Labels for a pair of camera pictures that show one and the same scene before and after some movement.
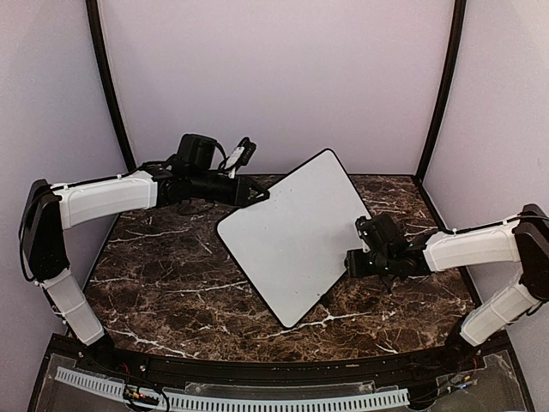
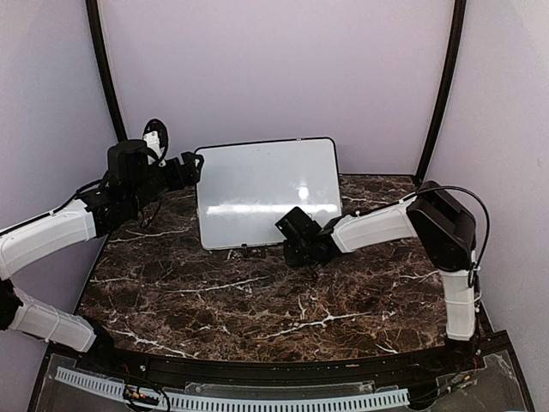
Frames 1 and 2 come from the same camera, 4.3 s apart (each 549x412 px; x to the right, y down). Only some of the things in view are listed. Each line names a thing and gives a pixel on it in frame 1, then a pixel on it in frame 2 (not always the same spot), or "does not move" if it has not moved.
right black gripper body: (380, 263) -> (298, 257)
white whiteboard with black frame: (293, 247) -> (244, 189)
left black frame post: (100, 58) does not move
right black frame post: (460, 9) does not move
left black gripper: (241, 196) -> (192, 173)
